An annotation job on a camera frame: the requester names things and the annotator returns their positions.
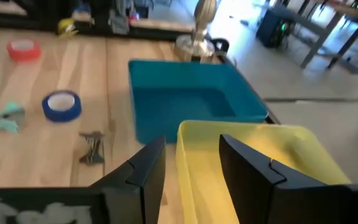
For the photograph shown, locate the silver lamp white shade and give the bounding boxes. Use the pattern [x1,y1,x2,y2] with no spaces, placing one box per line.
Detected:
[174,0,219,63]

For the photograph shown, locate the blue tape roll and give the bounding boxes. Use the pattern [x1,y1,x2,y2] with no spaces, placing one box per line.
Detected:
[41,90,83,123]

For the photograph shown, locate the pink tape roll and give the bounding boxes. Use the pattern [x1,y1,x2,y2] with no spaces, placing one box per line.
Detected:
[6,39,42,63]

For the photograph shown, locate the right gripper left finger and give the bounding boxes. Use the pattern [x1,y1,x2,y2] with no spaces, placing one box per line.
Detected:
[88,136,167,224]

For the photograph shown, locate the blue plastic bin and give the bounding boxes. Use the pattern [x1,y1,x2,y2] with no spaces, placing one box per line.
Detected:
[127,58,269,146]

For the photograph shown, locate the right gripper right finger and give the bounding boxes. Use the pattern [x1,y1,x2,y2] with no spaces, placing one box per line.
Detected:
[218,134,332,224]

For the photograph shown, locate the black computer tower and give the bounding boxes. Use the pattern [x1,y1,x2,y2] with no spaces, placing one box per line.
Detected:
[255,7,295,49]

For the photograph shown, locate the black cable loop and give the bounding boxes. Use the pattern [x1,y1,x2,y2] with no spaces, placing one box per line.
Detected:
[209,37,230,54]

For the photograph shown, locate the yellow plastic bin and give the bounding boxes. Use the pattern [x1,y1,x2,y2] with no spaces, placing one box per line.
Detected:
[175,119,351,224]

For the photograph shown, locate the black staple remover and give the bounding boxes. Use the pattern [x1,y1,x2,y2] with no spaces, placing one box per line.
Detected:
[78,131,106,166]

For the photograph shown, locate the wooden table grey legs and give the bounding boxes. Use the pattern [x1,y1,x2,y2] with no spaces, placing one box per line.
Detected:
[268,0,358,70]

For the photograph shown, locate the small yellow stapler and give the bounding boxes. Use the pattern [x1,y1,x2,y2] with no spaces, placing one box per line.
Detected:
[57,17,80,38]

